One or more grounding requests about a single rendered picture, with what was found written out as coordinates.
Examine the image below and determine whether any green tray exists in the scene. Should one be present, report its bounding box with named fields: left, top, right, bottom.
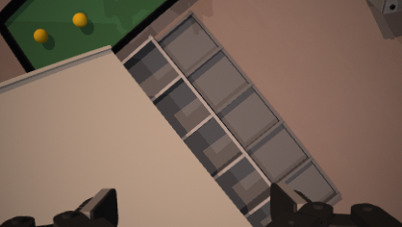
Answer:
left=0, top=0, right=178, bottom=73

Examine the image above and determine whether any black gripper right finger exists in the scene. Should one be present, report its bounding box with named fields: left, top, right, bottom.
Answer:
left=264, top=182, right=402, bottom=227

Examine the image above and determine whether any orange ball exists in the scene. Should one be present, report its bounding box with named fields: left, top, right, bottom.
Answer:
left=73, top=13, right=88, bottom=28
left=34, top=29, right=48, bottom=43

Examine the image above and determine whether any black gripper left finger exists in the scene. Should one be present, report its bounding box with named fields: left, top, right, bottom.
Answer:
left=0, top=189, right=118, bottom=227

